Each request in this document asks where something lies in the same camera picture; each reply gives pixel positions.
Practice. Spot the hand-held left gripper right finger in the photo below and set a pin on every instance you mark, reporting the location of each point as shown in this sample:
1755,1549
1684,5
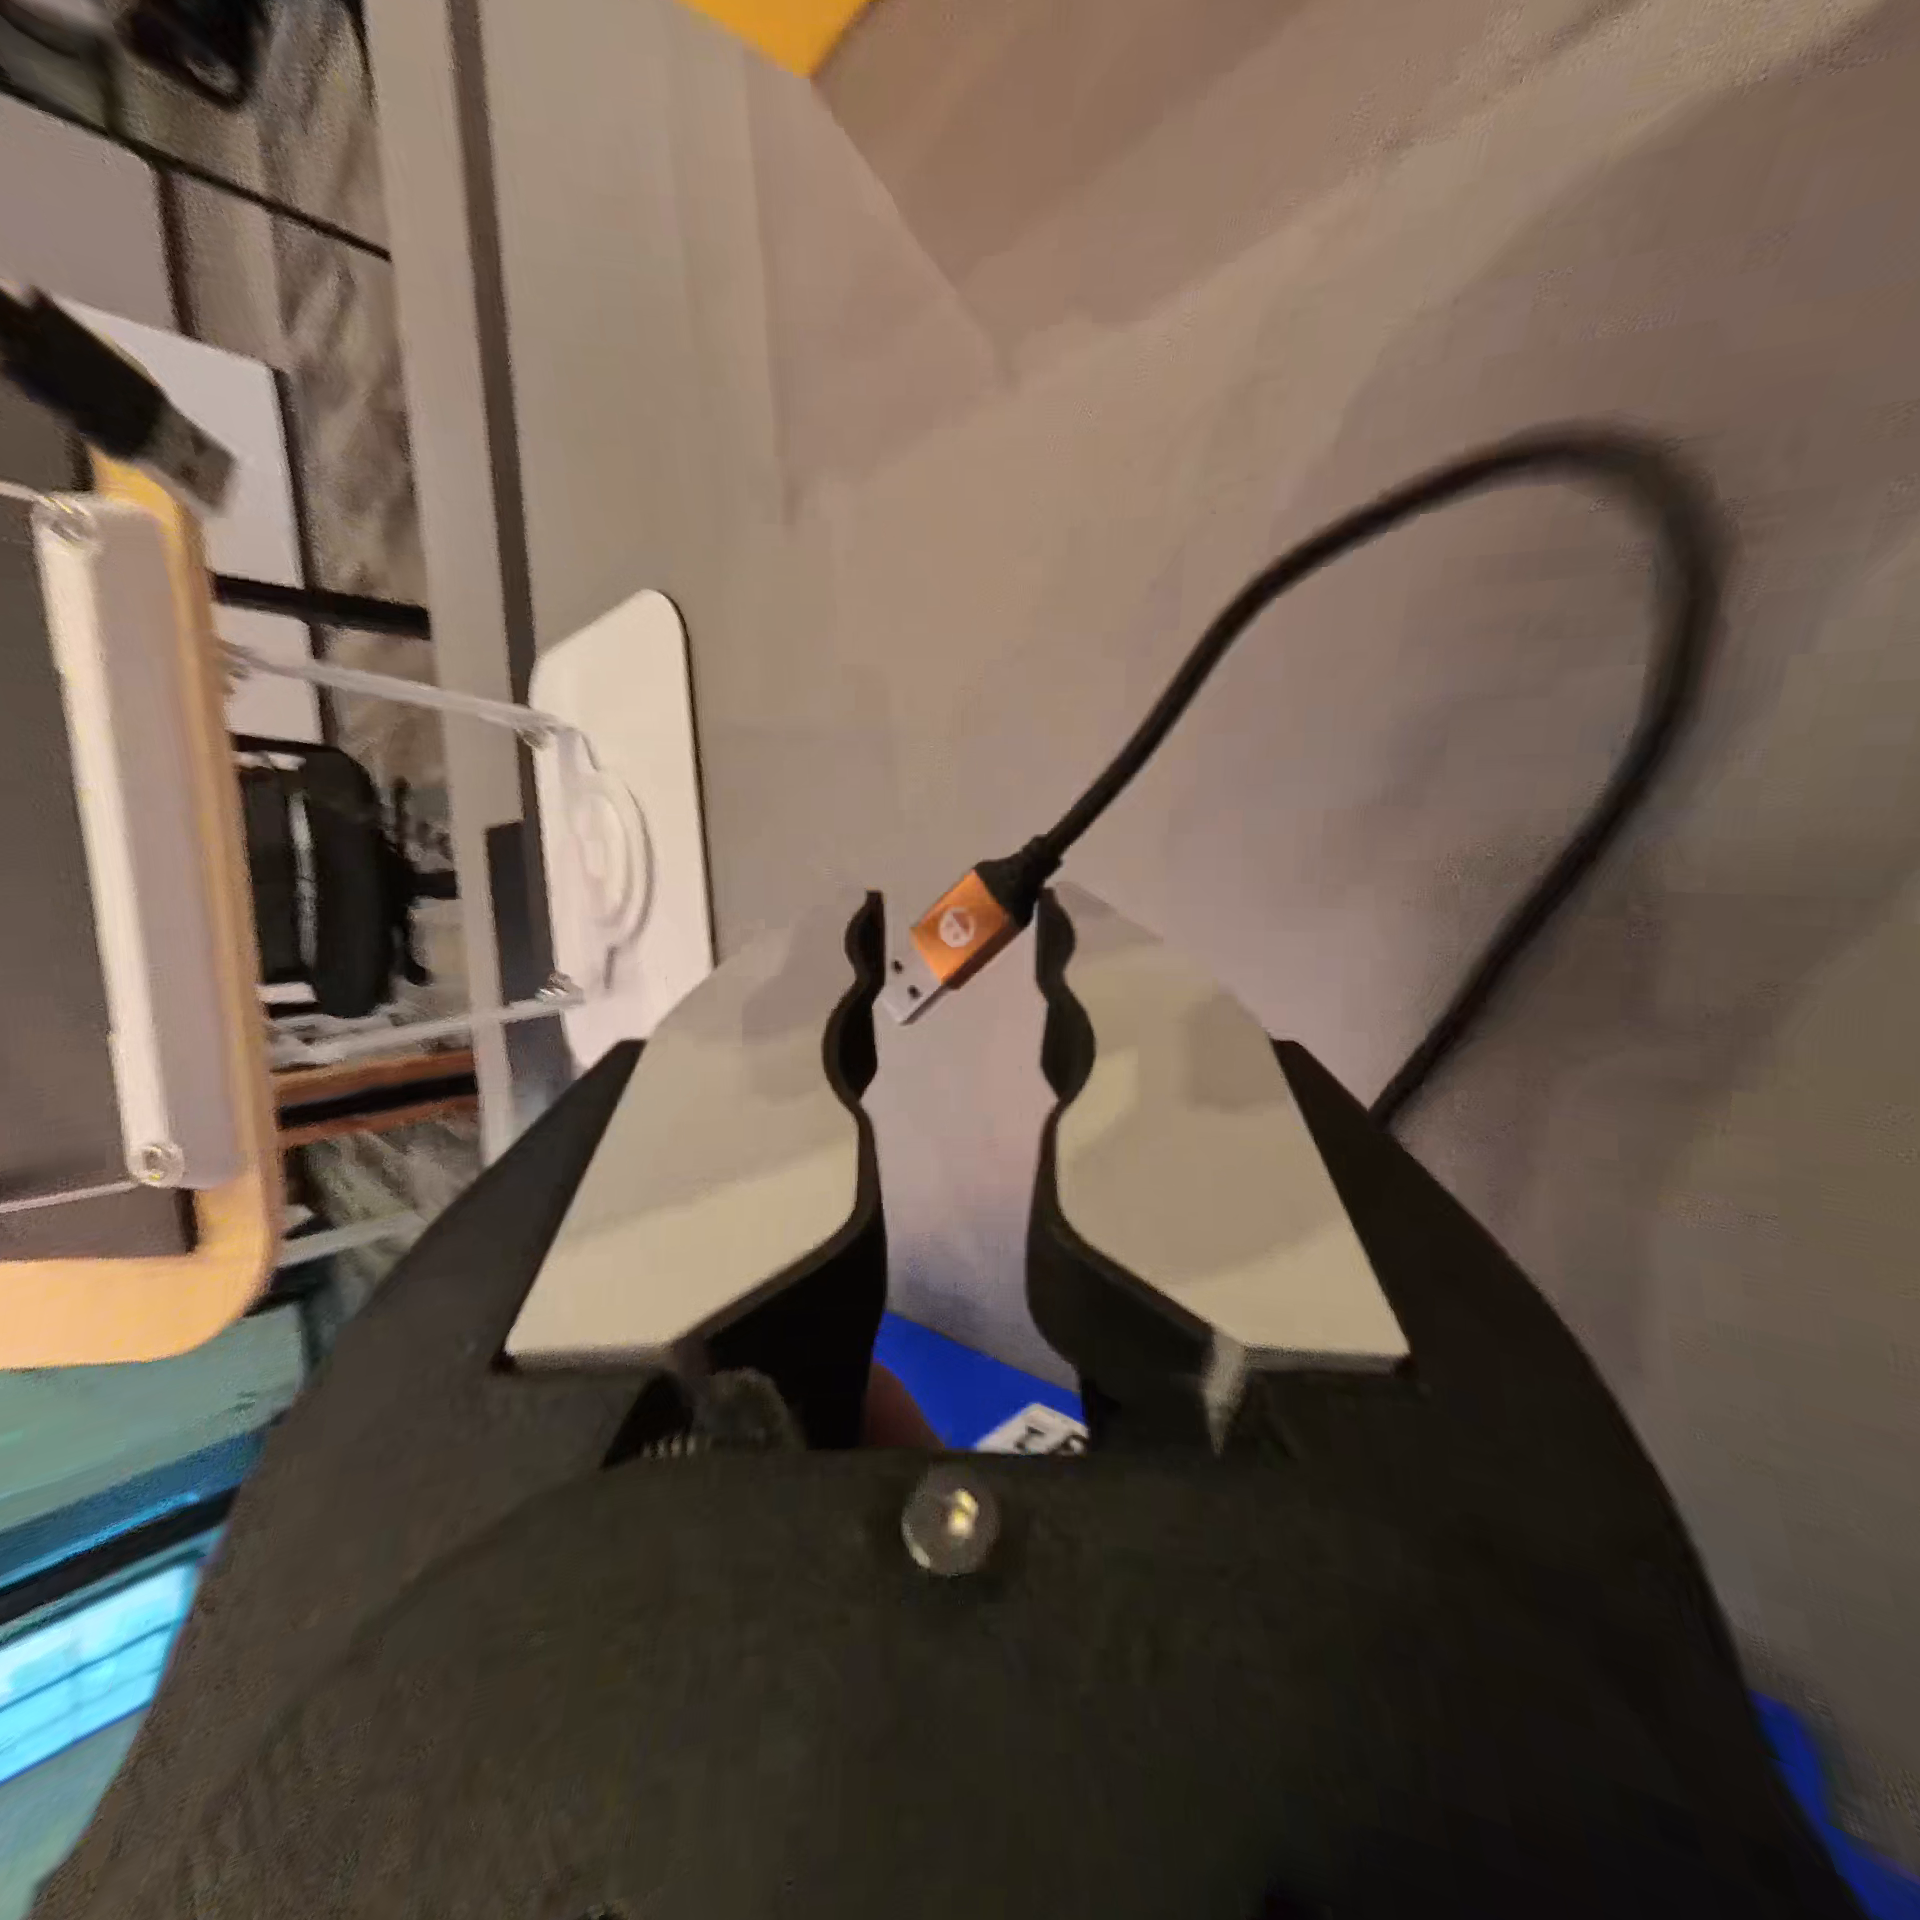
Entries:
1201,1170

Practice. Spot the lit monitor screen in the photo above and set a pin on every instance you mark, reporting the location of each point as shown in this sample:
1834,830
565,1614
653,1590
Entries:
76,1665

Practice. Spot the white and clear board stand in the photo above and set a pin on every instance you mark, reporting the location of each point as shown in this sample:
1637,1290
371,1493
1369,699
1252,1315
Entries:
616,720

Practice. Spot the blue plastic bin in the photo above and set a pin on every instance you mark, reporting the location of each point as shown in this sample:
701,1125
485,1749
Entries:
945,1373

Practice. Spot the yellow plastic bin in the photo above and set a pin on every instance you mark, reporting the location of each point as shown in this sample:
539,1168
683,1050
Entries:
786,27

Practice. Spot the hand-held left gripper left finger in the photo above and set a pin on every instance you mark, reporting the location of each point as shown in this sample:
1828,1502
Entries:
705,1170

